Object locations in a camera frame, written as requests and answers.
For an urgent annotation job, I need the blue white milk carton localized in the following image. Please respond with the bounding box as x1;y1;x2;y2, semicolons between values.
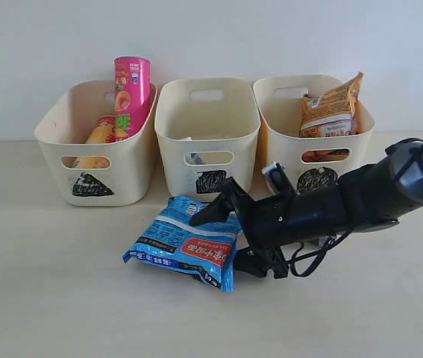
184;152;206;166

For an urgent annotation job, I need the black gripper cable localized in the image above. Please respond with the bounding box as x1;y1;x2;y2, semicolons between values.
285;219;357;277

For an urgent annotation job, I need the pink Lays chips can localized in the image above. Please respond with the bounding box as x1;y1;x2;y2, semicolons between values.
114;57;151;142

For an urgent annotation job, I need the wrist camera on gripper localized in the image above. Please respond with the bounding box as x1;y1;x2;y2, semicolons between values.
262;162;296;195

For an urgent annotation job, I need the cream bin triangle mark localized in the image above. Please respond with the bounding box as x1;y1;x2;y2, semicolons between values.
34;81;159;207

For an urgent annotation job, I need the blue noodle packet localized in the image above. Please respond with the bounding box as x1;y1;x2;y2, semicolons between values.
122;195;242;292

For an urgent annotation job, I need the cream bin circle mark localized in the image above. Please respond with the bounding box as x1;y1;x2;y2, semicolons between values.
252;75;375;191

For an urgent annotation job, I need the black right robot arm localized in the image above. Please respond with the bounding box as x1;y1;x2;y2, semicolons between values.
189;138;423;279

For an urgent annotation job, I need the orange noodle packet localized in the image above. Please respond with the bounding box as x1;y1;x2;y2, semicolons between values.
298;71;365;164

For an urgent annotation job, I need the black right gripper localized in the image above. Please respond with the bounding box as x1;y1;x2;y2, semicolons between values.
189;178;304;279

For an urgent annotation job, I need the yellow Lays chips can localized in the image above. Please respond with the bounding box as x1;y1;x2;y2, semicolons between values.
62;115;116;169

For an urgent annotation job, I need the purple juice carton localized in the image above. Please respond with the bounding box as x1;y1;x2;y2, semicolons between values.
309;235;336;248

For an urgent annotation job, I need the cream bin square mark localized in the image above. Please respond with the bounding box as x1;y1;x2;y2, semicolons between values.
154;78;260;201

